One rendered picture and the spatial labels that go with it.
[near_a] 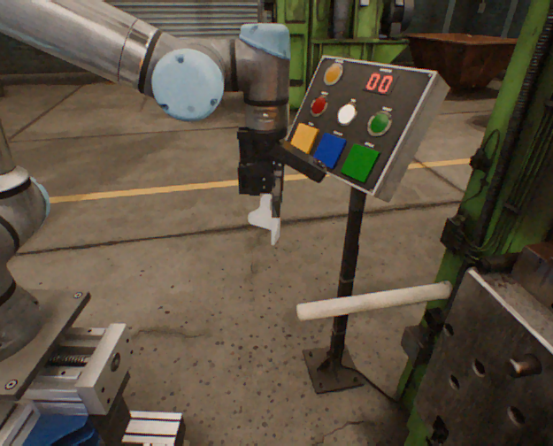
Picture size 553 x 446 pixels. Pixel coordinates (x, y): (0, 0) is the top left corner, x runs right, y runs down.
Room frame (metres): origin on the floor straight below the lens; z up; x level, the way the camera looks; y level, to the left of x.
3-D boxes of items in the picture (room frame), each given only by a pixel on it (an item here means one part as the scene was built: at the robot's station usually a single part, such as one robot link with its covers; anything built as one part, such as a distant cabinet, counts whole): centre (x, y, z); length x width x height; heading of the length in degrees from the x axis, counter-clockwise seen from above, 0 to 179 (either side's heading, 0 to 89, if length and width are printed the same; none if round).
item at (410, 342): (0.72, -0.47, 0.36); 0.09 x 0.07 x 0.12; 11
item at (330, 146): (0.81, -0.14, 1.01); 0.07 x 0.05 x 0.07; 36
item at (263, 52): (0.58, 0.02, 1.23); 0.09 x 0.08 x 0.11; 95
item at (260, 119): (0.58, 0.02, 1.15); 0.08 x 0.08 x 0.05
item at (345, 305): (0.67, -0.27, 0.62); 0.44 x 0.05 x 0.05; 101
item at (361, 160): (0.73, -0.20, 1.01); 0.07 x 0.05 x 0.07; 36
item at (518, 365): (0.30, -0.36, 0.87); 0.04 x 0.03 x 0.03; 101
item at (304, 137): (0.89, -0.08, 1.01); 0.07 x 0.05 x 0.07; 36
